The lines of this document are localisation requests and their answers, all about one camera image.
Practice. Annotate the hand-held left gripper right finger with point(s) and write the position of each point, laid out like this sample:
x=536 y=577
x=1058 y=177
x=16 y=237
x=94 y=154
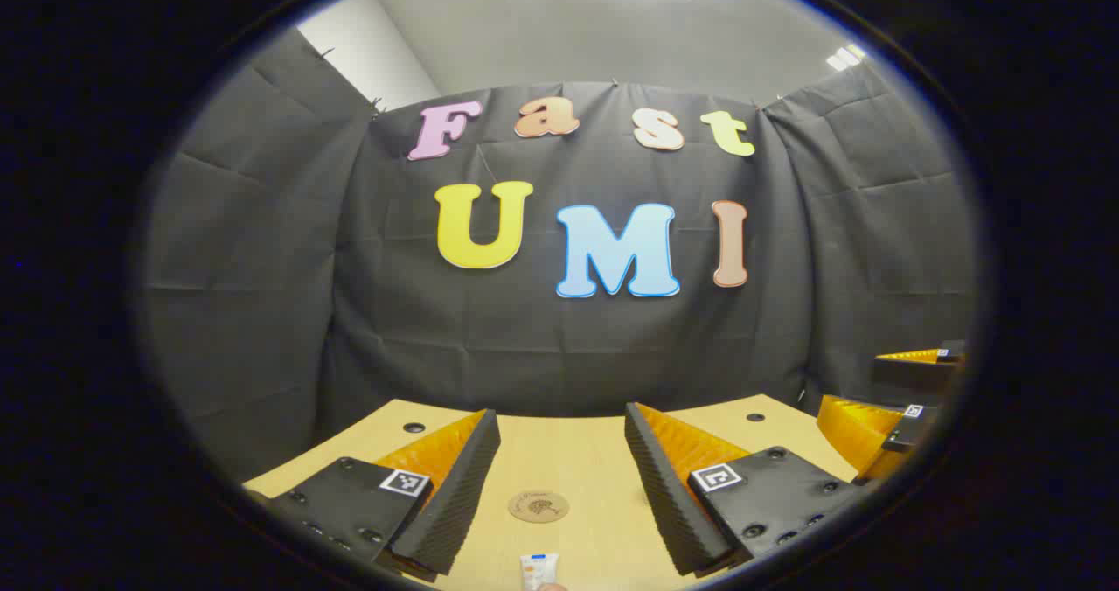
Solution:
x=664 y=504

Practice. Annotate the wooden desktop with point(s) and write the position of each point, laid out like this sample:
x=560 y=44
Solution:
x=568 y=460

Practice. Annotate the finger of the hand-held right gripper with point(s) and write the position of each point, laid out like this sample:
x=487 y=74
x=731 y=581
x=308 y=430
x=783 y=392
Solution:
x=909 y=435
x=909 y=372

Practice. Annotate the white toothpaste tube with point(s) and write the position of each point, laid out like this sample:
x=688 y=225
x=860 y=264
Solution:
x=538 y=569

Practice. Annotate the round cork coaster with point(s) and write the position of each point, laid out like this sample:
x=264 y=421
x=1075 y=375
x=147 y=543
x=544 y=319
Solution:
x=538 y=506

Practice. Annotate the black backdrop cloth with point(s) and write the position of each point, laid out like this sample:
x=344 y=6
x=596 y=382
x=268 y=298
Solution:
x=524 y=346

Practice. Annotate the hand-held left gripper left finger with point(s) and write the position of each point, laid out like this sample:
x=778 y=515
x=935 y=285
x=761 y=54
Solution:
x=455 y=504

